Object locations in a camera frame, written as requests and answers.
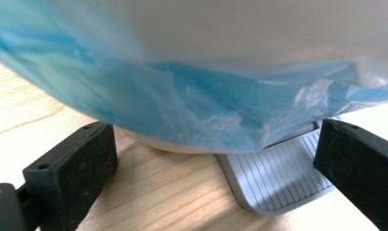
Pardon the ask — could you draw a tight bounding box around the translucent plastic trash bag liner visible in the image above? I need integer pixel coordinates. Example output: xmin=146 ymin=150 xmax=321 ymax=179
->
xmin=0 ymin=0 xmax=388 ymax=155

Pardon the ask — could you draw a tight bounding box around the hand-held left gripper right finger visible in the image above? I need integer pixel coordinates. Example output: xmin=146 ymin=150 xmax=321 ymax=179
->
xmin=313 ymin=117 xmax=388 ymax=231

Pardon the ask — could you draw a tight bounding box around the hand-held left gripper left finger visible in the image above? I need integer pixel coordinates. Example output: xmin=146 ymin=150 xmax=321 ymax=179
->
xmin=22 ymin=120 xmax=119 ymax=231

